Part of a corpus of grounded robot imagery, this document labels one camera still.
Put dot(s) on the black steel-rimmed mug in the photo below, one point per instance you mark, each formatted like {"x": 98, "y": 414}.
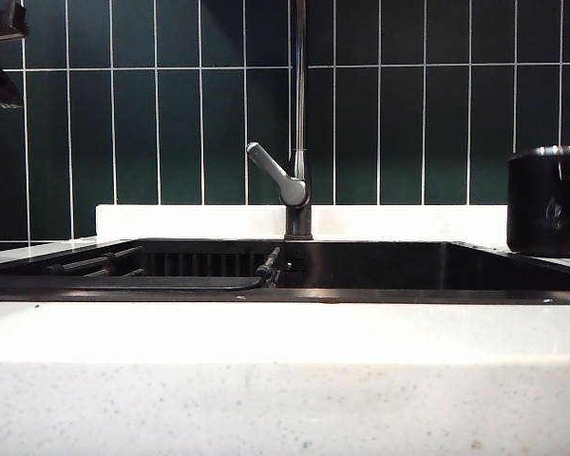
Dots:
{"x": 537, "y": 204}

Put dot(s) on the black sink drying rack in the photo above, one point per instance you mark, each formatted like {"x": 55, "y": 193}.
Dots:
{"x": 123, "y": 282}

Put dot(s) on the white countertop backsplash ledge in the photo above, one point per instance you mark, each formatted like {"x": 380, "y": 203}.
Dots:
{"x": 195, "y": 221}

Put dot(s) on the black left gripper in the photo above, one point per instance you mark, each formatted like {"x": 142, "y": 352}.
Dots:
{"x": 2, "y": 19}

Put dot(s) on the black kitchen sink basin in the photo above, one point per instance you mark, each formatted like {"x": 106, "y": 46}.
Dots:
{"x": 385, "y": 271}

